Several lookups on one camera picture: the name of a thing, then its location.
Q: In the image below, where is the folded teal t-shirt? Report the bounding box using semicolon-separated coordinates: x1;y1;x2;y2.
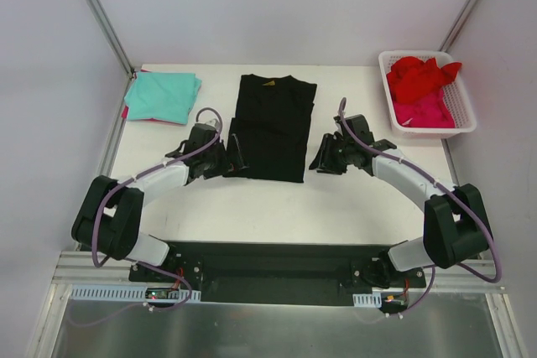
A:
122;70;202;125

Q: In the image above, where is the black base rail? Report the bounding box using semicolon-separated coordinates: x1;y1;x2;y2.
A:
128;241;429;307

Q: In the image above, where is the white plastic basket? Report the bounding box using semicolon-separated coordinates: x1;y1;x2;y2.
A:
378;50;477;139

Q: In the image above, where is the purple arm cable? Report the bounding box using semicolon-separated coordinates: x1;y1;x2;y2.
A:
91;107;223;268
336;97;503;283

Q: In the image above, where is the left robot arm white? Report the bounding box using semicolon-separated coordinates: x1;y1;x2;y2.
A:
71;123;247;282

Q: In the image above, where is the aluminium frame post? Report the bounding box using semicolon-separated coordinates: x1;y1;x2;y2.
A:
434;0;482;54
64;0;136;75

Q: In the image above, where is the magenta t-shirt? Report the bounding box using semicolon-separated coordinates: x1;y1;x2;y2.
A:
394;90;456;129

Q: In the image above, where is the red t-shirt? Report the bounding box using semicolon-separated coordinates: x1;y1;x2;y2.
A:
387;56;462;104

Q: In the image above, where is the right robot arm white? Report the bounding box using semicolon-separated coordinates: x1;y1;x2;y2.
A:
309;115;493;287

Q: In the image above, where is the folded pink t-shirt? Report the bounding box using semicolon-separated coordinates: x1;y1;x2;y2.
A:
124;72;185;125

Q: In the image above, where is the left aluminium frame post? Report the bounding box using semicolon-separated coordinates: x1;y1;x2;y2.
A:
64;0;136;75

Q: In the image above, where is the right aluminium frame post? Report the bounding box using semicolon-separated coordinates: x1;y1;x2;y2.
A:
434;0;482;54

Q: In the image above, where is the black t-shirt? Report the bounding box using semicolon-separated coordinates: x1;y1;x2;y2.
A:
227;74;317;184

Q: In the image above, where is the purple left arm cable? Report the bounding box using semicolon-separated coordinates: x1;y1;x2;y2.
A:
91;107;223;268

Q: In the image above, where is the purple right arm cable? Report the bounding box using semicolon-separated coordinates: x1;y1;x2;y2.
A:
336;97;503;283

